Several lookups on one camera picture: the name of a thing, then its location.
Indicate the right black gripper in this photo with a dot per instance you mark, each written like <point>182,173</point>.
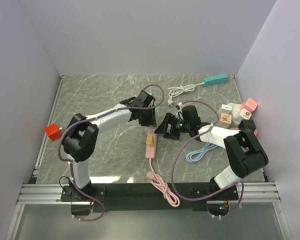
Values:
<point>171,119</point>

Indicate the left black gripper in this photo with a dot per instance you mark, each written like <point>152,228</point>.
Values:
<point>151,121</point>

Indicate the yellow charger plug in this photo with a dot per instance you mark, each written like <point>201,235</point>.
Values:
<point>150,141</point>

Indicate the light blue power strip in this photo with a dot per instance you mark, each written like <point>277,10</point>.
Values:
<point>197,155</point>

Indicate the peach cartoon charger plug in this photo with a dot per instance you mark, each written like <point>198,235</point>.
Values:
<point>225,120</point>

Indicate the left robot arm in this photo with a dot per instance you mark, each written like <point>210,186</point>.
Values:
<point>79,139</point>

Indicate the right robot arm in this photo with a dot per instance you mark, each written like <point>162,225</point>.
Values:
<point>244,152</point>

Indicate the black cube plug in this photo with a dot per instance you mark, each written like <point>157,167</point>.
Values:
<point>247,124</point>

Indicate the white cartoon charger plug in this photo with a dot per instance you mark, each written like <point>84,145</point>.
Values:
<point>244,114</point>

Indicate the pink cube socket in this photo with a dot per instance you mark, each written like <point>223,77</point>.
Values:
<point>250,105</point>

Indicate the red cube socket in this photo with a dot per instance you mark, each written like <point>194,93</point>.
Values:
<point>53,131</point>

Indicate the white triangular power strip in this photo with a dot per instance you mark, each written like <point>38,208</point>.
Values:
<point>235,112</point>

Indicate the teal power strip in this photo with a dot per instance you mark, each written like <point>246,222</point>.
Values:
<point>215,80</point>

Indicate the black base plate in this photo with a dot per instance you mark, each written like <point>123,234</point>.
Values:
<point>140,197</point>

